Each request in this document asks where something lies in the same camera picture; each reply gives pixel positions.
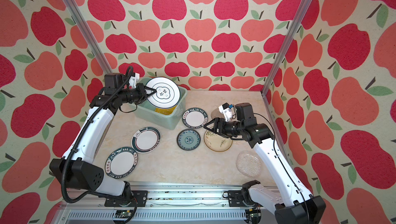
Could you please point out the white plate lettered rim front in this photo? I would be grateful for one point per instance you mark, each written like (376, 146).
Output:
(121, 162)

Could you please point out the clear glass textured plate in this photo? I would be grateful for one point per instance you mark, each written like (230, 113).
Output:
(249, 164)

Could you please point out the white plate dark green rim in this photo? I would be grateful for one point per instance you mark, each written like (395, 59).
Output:
(146, 140)

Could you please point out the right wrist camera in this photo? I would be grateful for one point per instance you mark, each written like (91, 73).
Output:
(227, 111)

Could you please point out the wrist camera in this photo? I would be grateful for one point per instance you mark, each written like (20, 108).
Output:
(227, 111)
(133, 80)

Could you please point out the white plate red-green lettered rim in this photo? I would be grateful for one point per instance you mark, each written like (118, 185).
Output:
(195, 118)

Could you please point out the yellow dotted scalloped plate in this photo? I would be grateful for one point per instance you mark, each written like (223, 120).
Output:
(165, 111)

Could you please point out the cream plate with plant drawing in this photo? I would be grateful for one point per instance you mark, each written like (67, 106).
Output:
(216, 142)

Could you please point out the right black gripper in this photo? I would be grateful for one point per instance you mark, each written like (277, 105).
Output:
(216, 125)

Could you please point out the aluminium front rail frame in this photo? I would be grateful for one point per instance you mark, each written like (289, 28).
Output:
(166, 203)

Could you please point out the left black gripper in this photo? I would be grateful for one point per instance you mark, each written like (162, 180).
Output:
(143, 92)

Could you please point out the white plate black quatrefoil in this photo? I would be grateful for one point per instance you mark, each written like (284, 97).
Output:
(168, 93)

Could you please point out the right aluminium corner post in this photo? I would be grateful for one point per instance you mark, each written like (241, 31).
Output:
(293, 29)

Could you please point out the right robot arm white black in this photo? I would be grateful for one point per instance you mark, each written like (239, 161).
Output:
(295, 203)

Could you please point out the mint green plastic bin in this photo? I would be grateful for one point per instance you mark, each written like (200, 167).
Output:
(146, 111)

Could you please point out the brown speckled square plate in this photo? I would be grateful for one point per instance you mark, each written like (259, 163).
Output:
(216, 114)

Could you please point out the left aluminium corner post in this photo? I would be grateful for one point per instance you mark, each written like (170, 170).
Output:
(88, 35)

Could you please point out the teal patterned small plate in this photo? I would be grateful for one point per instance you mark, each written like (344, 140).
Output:
(188, 139)

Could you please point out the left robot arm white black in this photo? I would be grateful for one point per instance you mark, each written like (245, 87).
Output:
(75, 171)

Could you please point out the aluminium corner post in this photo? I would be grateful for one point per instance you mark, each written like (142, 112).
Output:
(293, 29)
(88, 35)

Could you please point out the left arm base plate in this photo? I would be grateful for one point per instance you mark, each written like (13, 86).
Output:
(135, 198)

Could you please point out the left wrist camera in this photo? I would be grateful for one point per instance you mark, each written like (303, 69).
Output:
(133, 80)

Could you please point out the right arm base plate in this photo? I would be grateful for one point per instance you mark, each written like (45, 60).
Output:
(239, 199)

